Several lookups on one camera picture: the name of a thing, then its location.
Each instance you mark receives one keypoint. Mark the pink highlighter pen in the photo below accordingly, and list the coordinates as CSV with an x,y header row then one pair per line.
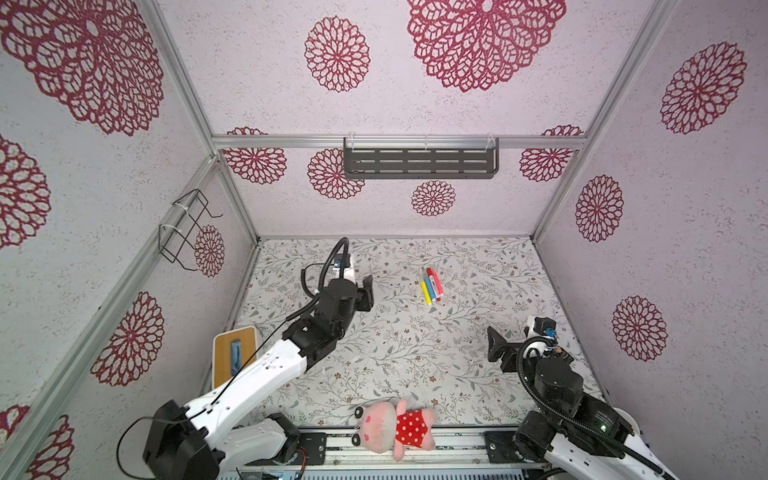
x,y
438,286

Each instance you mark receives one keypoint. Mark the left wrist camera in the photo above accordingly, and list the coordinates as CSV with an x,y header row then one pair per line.
x,y
343,264

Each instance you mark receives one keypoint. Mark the yellow highlighter pen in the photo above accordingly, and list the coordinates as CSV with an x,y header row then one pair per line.
x,y
426,291

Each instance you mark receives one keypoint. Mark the white wooden-top box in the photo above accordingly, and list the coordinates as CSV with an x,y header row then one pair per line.
x,y
230,350

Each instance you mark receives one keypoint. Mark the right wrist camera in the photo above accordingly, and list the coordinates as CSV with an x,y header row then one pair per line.
x,y
537,326

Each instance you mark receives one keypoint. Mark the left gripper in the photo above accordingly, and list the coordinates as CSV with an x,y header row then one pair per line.
x,y
362,294

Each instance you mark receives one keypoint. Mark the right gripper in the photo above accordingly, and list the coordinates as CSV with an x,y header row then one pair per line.
x,y
507,352

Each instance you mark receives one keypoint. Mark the white cup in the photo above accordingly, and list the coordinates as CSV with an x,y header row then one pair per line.
x,y
631,433

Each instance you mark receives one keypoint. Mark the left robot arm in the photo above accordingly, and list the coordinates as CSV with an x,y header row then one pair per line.
x,y
217,413

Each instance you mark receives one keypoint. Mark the dark grey wall shelf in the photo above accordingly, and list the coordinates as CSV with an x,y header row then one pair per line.
x,y
422,163

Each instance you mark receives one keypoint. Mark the pink plush pig toy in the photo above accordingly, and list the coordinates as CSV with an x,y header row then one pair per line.
x,y
391,427

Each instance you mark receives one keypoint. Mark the blue highlighter pen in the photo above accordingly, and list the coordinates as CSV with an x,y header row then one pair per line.
x,y
430,290

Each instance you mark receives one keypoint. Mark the black wire wall rack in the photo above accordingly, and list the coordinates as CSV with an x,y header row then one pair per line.
x,y
189,242

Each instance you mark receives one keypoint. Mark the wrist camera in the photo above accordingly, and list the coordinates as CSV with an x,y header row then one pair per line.
x,y
343,264
537,326

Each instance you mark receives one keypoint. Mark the white red-tip marker pen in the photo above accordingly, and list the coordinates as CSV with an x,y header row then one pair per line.
x,y
432,283

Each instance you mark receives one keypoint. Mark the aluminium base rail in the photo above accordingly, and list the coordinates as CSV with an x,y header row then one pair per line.
x,y
408,453

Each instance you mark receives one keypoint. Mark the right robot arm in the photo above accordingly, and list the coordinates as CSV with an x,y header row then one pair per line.
x,y
571,431

